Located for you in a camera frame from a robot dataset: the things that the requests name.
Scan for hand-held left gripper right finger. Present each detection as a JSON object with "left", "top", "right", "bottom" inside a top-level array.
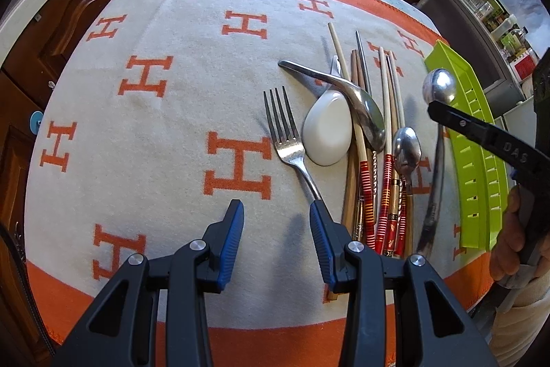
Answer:
[{"left": 309, "top": 198, "right": 499, "bottom": 367}]

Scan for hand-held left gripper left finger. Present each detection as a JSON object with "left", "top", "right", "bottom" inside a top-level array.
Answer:
[{"left": 52, "top": 198, "right": 246, "bottom": 367}]

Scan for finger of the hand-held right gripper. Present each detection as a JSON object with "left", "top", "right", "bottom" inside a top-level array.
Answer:
[{"left": 427, "top": 99, "right": 540, "bottom": 175}]

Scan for long-handled steel spoon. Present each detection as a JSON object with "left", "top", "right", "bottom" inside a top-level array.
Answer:
[{"left": 415, "top": 68, "right": 458, "bottom": 260}]

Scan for green plastic utensil tray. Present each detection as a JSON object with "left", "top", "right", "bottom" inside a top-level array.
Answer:
[{"left": 423, "top": 40, "right": 512, "bottom": 251}]

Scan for small steel teaspoon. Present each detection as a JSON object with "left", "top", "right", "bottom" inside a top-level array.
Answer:
[{"left": 392, "top": 126, "right": 424, "bottom": 260}]

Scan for large steel serving spoon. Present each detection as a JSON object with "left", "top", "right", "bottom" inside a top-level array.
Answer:
[{"left": 278, "top": 60, "right": 387, "bottom": 153}]

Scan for steel fork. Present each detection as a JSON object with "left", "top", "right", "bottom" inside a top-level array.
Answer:
[{"left": 263, "top": 87, "right": 324, "bottom": 204}]

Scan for white ceramic spoon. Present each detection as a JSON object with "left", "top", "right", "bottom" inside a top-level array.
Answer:
[{"left": 302, "top": 55, "right": 354, "bottom": 167}]

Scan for person's right forearm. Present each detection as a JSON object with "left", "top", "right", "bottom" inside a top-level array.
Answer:
[{"left": 490, "top": 266, "right": 550, "bottom": 367}]

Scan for person's right hand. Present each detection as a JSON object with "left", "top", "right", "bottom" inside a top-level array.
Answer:
[{"left": 490, "top": 185, "right": 537, "bottom": 291}]

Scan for white tub red label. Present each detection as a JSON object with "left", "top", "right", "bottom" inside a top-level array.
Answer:
[{"left": 513, "top": 55, "right": 540, "bottom": 77}]

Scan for white shelf cabinet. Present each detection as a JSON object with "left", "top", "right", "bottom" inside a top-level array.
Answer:
[{"left": 417, "top": 0, "right": 538, "bottom": 105}]

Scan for clear plastic bottle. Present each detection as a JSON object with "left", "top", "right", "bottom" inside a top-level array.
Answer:
[{"left": 492, "top": 17, "right": 518, "bottom": 41}]

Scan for orange and white printed blanket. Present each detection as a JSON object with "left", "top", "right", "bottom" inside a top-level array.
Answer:
[{"left": 23, "top": 0, "right": 495, "bottom": 367}]

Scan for brown wooden base cabinets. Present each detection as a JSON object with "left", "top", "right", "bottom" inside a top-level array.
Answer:
[{"left": 0, "top": 0, "right": 432, "bottom": 355}]

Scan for black cable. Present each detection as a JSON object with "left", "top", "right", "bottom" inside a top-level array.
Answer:
[{"left": 0, "top": 221, "right": 54, "bottom": 356}]

